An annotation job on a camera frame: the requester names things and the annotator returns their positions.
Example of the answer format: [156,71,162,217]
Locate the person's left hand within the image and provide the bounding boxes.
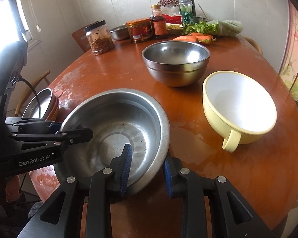
[0,176,18,202]

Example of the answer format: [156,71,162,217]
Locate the small steel bowl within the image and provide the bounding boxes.
[109,25,130,41]

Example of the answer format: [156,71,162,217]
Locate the dark sauce bottle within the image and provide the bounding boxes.
[150,4,168,39]

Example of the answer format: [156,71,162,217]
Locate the red tissue pack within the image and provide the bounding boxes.
[161,6,183,24]

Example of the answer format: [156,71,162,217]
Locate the pink cartoon door curtain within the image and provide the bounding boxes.
[278,0,298,102]

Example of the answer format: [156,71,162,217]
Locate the jar with orange lid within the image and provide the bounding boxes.
[126,18,153,43]

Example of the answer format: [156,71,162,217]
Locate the yellow bowl with handle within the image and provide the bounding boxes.
[203,71,277,153]

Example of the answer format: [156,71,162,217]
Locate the orange plastic plate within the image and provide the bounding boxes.
[43,89,64,121]

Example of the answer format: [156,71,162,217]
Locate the window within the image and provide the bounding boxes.
[0,0,33,51]

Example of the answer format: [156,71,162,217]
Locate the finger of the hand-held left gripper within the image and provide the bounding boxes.
[11,128,93,152]
[5,119,62,134]

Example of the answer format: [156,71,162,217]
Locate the plate of yellow food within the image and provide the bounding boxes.
[166,23,187,35]

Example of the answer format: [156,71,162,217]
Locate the steel plate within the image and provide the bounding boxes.
[22,88,53,119]

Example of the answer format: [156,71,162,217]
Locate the black cable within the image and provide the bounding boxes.
[19,77,42,118]

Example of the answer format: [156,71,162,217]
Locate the deep steel bowl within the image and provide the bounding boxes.
[142,41,210,87]

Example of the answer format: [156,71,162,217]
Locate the metal utensil handle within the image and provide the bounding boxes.
[197,3,209,21]

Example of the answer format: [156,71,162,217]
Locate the brown wooden chair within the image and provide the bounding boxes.
[72,21,100,53]

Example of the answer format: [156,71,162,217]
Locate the dried flower decoration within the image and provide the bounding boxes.
[157,0,179,7]

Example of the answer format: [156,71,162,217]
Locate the bag of green vegetables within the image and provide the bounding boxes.
[209,19,244,38]

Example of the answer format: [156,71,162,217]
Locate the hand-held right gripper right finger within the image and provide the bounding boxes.
[163,152,271,238]

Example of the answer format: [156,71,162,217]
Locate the large steel basin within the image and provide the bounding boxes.
[53,88,170,196]

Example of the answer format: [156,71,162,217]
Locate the clear jar with black lid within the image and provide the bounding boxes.
[84,20,115,55]

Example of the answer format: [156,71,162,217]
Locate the clear plastic bottle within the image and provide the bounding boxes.
[179,0,196,24]

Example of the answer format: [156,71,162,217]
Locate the orange carrot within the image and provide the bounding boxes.
[172,35,198,43]
[190,32,217,45]

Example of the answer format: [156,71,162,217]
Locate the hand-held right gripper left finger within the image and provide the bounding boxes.
[21,143,133,238]

